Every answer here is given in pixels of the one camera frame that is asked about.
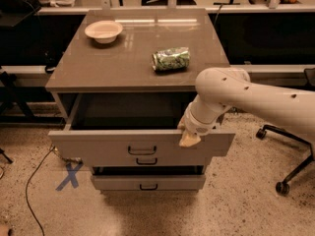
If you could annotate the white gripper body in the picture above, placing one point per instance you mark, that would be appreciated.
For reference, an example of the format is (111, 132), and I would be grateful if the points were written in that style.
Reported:
(194, 123)

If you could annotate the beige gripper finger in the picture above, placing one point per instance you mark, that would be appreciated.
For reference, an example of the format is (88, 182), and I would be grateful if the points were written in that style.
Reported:
(188, 139)

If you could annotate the grey top drawer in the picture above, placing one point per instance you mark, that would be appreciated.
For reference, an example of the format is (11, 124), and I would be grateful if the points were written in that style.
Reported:
(114, 125)

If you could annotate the grey drawer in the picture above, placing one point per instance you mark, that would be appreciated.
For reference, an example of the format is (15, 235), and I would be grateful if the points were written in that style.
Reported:
(149, 182)
(114, 125)
(177, 160)

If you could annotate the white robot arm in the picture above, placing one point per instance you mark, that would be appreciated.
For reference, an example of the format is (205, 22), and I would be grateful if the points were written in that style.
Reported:
(219, 89)

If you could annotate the grey drawer cabinet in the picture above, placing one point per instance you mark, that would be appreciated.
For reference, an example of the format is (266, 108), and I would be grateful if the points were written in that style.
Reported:
(126, 65)

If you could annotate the grey middle drawer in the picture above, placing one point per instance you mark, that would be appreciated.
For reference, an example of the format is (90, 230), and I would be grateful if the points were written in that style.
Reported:
(177, 160)

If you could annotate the grey bottom drawer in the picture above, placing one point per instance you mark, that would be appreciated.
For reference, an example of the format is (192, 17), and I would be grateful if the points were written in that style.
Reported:
(149, 182)

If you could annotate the crushed green soda can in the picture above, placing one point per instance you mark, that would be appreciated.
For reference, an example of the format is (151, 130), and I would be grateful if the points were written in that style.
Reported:
(171, 59)

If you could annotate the blue tape cross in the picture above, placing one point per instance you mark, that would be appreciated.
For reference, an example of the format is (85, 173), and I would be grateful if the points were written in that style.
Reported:
(71, 176)

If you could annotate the white paper bowl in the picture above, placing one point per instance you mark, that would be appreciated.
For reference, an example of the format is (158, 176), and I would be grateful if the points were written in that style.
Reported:
(103, 31)

